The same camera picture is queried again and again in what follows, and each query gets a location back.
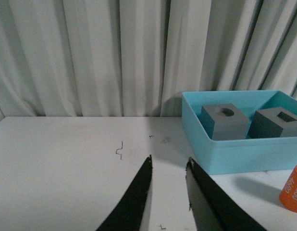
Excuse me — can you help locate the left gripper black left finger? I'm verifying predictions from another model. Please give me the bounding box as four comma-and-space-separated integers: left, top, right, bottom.
97, 156, 153, 231

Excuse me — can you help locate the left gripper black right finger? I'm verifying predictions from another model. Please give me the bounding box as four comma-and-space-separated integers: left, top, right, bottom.
186, 157, 266, 231

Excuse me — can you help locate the light blue plastic box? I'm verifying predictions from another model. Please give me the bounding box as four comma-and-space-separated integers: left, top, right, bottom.
182, 90, 297, 175

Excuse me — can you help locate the white pleated curtain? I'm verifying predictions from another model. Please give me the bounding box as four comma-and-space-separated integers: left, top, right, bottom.
0, 0, 297, 121

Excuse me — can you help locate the gray block with square hole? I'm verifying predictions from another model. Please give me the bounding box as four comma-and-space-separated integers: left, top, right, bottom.
248, 107, 297, 139

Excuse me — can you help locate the gray block with round hole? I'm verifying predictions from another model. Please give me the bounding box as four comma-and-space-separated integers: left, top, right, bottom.
199, 103, 249, 141

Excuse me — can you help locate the orange cylinder with white print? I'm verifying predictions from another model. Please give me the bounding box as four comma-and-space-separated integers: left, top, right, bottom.
279, 165, 297, 213

